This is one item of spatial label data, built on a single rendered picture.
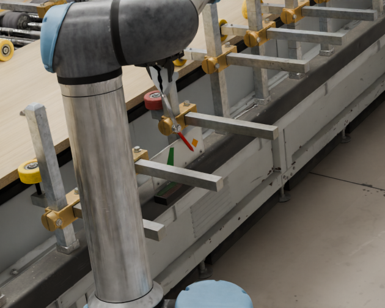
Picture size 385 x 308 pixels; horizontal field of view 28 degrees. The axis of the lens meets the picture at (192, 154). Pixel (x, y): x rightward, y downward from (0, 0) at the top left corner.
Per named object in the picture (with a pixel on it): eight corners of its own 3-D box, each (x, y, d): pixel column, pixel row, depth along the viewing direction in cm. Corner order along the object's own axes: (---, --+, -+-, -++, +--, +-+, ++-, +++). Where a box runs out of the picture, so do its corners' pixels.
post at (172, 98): (189, 175, 238) (167, 27, 217) (183, 180, 236) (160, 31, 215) (180, 173, 240) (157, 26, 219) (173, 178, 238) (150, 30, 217)
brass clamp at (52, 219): (93, 208, 203) (90, 192, 200) (58, 234, 193) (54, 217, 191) (77, 203, 206) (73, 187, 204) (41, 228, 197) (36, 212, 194)
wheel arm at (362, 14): (377, 18, 265) (377, 8, 264) (373, 21, 263) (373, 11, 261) (254, 10, 293) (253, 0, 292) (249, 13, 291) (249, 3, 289)
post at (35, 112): (82, 266, 205) (43, 101, 183) (73, 274, 202) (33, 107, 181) (73, 263, 207) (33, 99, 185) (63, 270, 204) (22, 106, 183)
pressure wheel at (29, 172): (55, 191, 211) (46, 154, 205) (57, 205, 203) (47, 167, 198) (26, 197, 209) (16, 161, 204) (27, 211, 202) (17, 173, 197)
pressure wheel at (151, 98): (179, 124, 240) (174, 90, 235) (164, 134, 235) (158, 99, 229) (159, 120, 245) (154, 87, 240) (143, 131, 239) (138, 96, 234)
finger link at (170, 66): (176, 81, 207) (172, 51, 203) (173, 83, 206) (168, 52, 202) (162, 79, 210) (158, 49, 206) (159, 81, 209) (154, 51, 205)
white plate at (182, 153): (205, 152, 242) (201, 123, 237) (155, 190, 224) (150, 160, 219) (203, 151, 242) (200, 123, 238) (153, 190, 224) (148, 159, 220)
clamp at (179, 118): (198, 118, 236) (196, 104, 234) (172, 137, 226) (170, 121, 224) (183, 116, 239) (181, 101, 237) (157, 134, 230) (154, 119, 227)
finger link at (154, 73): (175, 89, 215) (170, 58, 211) (162, 98, 211) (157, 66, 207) (167, 88, 217) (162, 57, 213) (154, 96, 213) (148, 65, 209)
